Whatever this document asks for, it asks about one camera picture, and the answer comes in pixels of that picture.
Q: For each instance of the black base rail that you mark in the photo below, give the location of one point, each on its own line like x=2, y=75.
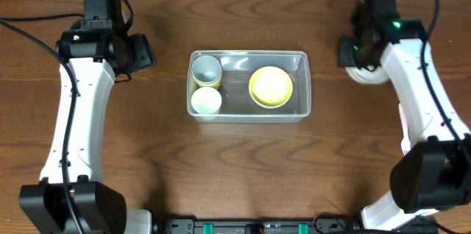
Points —
x=322, y=224

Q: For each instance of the white bowl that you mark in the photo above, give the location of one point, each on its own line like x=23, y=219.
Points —
x=368, y=76

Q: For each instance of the yellow bowl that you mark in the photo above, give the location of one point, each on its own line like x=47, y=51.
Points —
x=270, y=87

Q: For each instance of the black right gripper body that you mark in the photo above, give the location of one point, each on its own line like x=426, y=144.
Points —
x=346, y=52

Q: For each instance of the yellow cup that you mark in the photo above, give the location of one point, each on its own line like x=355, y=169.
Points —
x=208, y=80

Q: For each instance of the clear plastic container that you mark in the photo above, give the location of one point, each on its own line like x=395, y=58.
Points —
x=237, y=68

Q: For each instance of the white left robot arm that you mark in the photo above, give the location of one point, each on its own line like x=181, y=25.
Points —
x=70, y=196

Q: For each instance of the grey cup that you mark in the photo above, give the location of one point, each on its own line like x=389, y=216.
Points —
x=205, y=64

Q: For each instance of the white paper cup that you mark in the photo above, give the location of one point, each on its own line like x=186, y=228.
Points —
x=206, y=100

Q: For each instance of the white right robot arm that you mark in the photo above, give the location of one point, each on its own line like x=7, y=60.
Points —
x=434, y=173

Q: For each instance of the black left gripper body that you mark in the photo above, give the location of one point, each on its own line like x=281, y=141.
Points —
x=141, y=52

